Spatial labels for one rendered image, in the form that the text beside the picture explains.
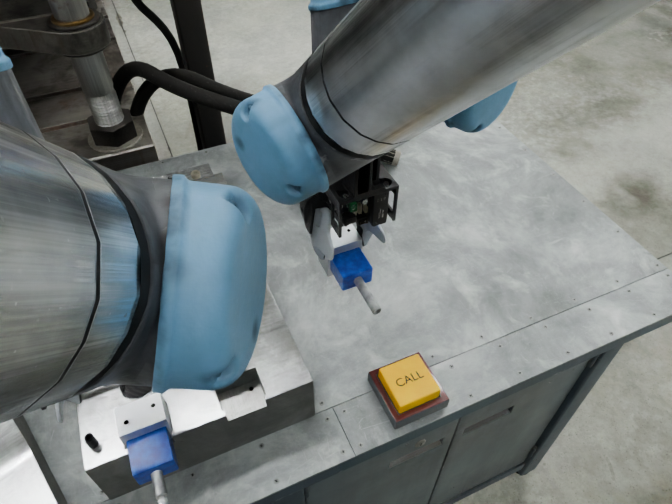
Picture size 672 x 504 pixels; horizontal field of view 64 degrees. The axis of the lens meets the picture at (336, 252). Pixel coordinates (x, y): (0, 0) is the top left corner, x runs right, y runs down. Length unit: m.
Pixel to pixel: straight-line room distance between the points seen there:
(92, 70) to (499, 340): 0.87
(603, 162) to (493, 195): 1.65
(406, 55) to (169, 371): 0.16
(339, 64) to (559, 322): 0.66
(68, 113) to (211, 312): 1.24
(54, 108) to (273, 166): 1.12
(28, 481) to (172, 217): 0.58
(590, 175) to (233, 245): 2.43
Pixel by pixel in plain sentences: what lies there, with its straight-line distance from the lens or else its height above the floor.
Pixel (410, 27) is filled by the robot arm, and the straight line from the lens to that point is 0.24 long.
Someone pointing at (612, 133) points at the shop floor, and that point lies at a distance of 2.88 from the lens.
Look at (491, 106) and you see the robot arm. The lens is 0.43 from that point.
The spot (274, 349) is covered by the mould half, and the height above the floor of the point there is 0.89.
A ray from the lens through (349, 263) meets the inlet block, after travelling 0.69.
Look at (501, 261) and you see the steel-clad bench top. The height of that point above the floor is 0.80.
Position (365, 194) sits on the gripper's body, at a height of 1.09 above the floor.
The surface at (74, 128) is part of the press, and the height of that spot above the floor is 0.79.
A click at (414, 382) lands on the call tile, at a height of 0.84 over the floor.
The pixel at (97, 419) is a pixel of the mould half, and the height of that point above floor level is 0.89.
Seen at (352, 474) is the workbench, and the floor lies 0.55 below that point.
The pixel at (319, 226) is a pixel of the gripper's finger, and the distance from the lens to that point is 0.65.
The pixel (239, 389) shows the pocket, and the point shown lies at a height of 0.86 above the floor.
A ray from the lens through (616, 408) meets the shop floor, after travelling 1.82.
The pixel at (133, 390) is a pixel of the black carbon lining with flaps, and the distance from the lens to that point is 0.69.
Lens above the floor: 1.46
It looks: 47 degrees down
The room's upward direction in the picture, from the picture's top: straight up
